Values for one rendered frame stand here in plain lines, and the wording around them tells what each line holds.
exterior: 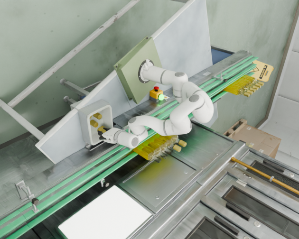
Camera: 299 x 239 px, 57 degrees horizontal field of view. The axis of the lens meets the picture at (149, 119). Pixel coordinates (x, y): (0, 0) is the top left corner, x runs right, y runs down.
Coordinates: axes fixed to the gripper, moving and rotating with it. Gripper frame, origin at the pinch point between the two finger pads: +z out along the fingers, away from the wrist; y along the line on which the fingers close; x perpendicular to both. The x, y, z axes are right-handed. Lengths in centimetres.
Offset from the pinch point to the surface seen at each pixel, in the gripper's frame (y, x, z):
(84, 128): -8.7, 6.0, 4.5
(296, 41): 606, -102, 91
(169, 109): 53, -8, -7
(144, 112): 35.2, -3.2, 0.4
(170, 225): -5, -47, -46
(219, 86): 121, -17, -6
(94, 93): 4.8, 22.5, 4.3
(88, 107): -2.7, 16.9, 2.4
